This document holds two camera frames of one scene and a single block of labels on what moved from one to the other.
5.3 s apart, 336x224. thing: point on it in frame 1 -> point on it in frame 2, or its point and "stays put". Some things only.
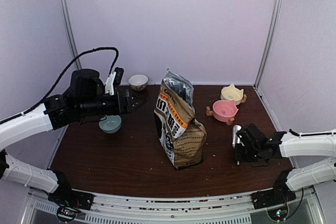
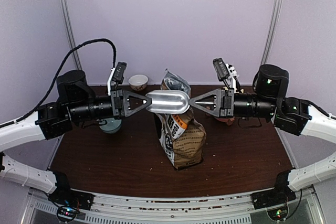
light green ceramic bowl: [112, 125] stays put
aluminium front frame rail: [236, 209] stays put
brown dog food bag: [184, 138] stays put
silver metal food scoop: [235, 128] -> [168, 101]
